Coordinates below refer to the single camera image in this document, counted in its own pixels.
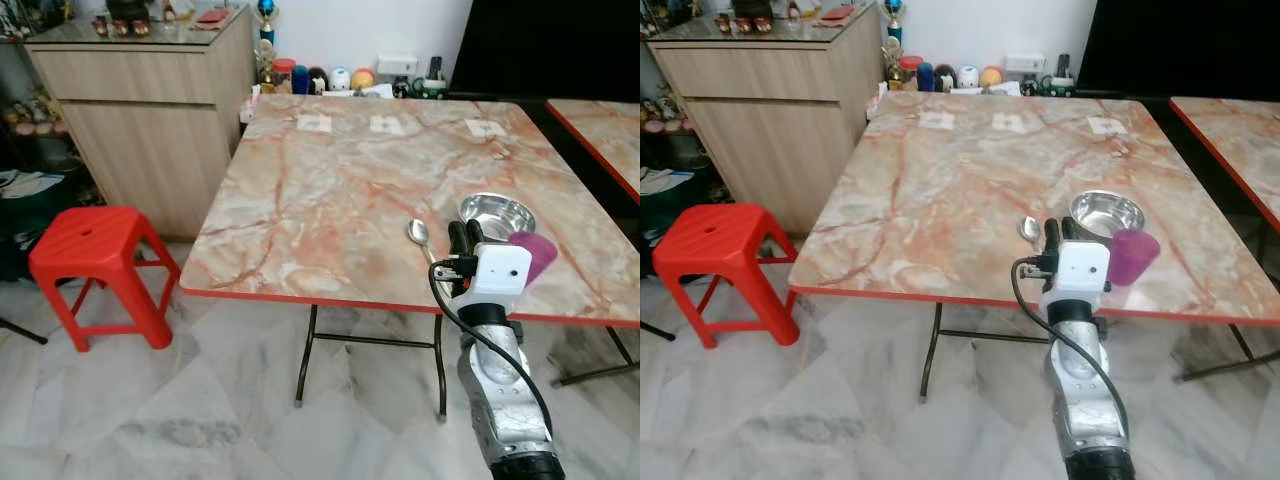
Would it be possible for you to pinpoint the marble pattern folding table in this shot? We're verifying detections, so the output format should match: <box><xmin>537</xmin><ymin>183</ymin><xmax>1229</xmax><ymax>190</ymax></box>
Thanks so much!
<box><xmin>545</xmin><ymin>98</ymin><xmax>641</xmax><ymax>204</ymax></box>
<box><xmin>1168</xmin><ymin>95</ymin><xmax>1280</xmax><ymax>237</ymax></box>
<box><xmin>180</xmin><ymin>93</ymin><xmax>641</xmax><ymax>421</ymax></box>
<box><xmin>788</xmin><ymin>90</ymin><xmax>1280</xmax><ymax>403</ymax></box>

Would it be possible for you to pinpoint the purple plastic cup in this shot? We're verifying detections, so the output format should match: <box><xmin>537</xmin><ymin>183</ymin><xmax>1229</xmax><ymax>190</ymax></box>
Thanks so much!
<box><xmin>508</xmin><ymin>232</ymin><xmax>558</xmax><ymax>287</ymax></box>
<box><xmin>1108</xmin><ymin>228</ymin><xmax>1162</xmax><ymax>288</ymax></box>

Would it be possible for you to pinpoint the red plastic stool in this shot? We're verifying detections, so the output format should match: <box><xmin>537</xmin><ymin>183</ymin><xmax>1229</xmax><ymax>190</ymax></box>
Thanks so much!
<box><xmin>652</xmin><ymin>203</ymin><xmax>801</xmax><ymax>349</ymax></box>
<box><xmin>28</xmin><ymin>206</ymin><xmax>182</xmax><ymax>353</ymax></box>

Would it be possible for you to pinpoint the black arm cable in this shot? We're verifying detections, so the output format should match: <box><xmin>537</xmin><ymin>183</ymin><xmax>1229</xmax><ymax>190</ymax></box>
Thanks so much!
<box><xmin>1010</xmin><ymin>257</ymin><xmax>1132</xmax><ymax>441</ymax></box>
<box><xmin>428</xmin><ymin>260</ymin><xmax>554</xmax><ymax>441</ymax></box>

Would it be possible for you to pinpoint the stainless steel bowl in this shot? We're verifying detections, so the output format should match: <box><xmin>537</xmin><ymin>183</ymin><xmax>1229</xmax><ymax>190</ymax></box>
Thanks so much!
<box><xmin>458</xmin><ymin>193</ymin><xmax>537</xmax><ymax>243</ymax></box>
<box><xmin>1069</xmin><ymin>190</ymin><xmax>1147</xmax><ymax>241</ymax></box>

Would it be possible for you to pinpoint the blue gold trophy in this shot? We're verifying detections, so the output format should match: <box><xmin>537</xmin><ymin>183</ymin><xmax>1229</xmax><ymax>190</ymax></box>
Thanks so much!
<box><xmin>254</xmin><ymin>0</ymin><xmax>280</xmax><ymax>93</ymax></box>
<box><xmin>879</xmin><ymin>0</ymin><xmax>907</xmax><ymax>91</ymax></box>

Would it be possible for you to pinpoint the black television screen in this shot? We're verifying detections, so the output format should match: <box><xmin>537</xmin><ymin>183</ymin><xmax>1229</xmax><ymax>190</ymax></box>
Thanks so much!
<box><xmin>448</xmin><ymin>0</ymin><xmax>641</xmax><ymax>101</ymax></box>
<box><xmin>1077</xmin><ymin>0</ymin><xmax>1280</xmax><ymax>99</ymax></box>

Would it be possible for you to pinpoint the dark cluttered shelf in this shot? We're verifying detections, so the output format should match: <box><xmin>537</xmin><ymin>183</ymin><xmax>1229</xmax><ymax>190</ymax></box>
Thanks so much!
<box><xmin>640</xmin><ymin>40</ymin><xmax>737</xmax><ymax>273</ymax></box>
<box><xmin>0</xmin><ymin>30</ymin><xmax>101</xmax><ymax>283</ymax></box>

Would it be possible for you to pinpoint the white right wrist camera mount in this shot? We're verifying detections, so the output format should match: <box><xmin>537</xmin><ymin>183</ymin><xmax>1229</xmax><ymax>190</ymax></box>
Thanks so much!
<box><xmin>1045</xmin><ymin>240</ymin><xmax>1111</xmax><ymax>299</ymax></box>
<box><xmin>455</xmin><ymin>243</ymin><xmax>533</xmax><ymax>302</ymax></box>

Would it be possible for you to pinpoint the steel spoon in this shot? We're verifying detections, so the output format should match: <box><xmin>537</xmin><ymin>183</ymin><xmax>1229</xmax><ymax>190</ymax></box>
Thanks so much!
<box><xmin>1019</xmin><ymin>215</ymin><xmax>1048</xmax><ymax>263</ymax></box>
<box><xmin>406</xmin><ymin>218</ymin><xmax>442</xmax><ymax>272</ymax></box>

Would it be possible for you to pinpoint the light wooden cabinet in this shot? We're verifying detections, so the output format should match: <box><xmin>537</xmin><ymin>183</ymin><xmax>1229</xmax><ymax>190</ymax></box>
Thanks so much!
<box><xmin>647</xmin><ymin>5</ymin><xmax>882</xmax><ymax>237</ymax></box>
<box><xmin>25</xmin><ymin>5</ymin><xmax>257</xmax><ymax>240</ymax></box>

